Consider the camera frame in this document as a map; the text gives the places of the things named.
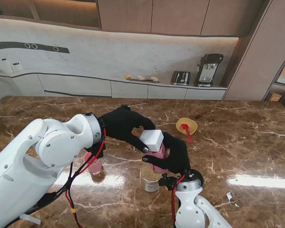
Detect brown tall cabinet panel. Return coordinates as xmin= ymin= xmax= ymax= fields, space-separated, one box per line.
xmin=223 ymin=0 xmax=285 ymax=102

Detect dark serving board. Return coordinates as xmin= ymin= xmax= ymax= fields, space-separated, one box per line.
xmin=129 ymin=78 xmax=160 ymax=84

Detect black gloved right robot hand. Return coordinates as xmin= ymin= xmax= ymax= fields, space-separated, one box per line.
xmin=142 ymin=132 xmax=191 ymax=176

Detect clear airtight container white lid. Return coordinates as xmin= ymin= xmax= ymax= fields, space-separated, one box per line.
xmin=150 ymin=144 xmax=171 ymax=174

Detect black round jar lid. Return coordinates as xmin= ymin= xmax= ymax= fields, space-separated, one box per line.
xmin=185 ymin=169 xmax=205 ymax=187

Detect black silver toaster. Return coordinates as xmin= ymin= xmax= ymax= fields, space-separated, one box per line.
xmin=170 ymin=70 xmax=191 ymax=86

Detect white square container lid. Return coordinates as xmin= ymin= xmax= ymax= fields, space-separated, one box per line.
xmin=139 ymin=129 xmax=164 ymax=152

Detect red plastic scoop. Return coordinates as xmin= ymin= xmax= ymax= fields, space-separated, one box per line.
xmin=181 ymin=123 xmax=193 ymax=144

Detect white counter with drawers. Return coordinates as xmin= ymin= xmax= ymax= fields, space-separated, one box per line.
xmin=0 ymin=70 xmax=228 ymax=100

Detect brown wooden wall cabinets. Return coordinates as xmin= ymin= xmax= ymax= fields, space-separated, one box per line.
xmin=0 ymin=0 xmax=271 ymax=38

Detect black espresso machine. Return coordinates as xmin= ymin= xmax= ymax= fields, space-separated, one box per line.
xmin=193 ymin=53 xmax=224 ymax=88

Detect pink plastic measuring cup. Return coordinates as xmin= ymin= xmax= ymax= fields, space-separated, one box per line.
xmin=84 ymin=152 xmax=103 ymax=176

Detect red black arm cables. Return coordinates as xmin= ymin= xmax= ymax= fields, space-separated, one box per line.
xmin=21 ymin=127 xmax=107 ymax=228
xmin=171 ymin=175 xmax=186 ymax=226

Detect black wall panel with rings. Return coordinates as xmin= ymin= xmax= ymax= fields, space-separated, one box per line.
xmin=0 ymin=41 xmax=69 ymax=55

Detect tall white bottle black cap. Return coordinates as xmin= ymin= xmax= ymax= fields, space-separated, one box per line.
xmin=1 ymin=58 xmax=12 ymax=74

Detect clear grain jar with label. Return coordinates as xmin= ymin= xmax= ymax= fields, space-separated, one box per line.
xmin=139 ymin=164 xmax=161 ymax=192

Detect short white bottle black cap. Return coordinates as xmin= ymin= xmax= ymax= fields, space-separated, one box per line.
xmin=11 ymin=62 xmax=23 ymax=73

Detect red black left arm cables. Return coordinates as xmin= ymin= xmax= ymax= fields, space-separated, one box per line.
xmin=21 ymin=127 xmax=107 ymax=228

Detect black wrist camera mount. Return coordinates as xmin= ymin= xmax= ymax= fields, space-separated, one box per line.
xmin=158 ymin=173 xmax=179 ymax=190
xmin=85 ymin=141 xmax=107 ymax=159

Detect orange printed box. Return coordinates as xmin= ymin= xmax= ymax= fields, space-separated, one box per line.
xmin=268 ymin=92 xmax=282 ymax=103

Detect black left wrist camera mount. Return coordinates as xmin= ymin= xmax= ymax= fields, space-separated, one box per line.
xmin=85 ymin=141 xmax=107 ymax=159

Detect yellow plastic bowl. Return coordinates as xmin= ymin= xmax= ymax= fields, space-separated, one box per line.
xmin=175 ymin=117 xmax=198 ymax=135

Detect red black right arm cables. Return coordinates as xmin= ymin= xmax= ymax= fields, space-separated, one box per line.
xmin=171 ymin=175 xmax=186 ymax=226

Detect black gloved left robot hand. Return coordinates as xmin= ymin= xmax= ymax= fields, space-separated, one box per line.
xmin=98 ymin=105 xmax=157 ymax=153

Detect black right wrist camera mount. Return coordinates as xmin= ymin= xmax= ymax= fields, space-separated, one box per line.
xmin=158 ymin=173 xmax=179 ymax=190

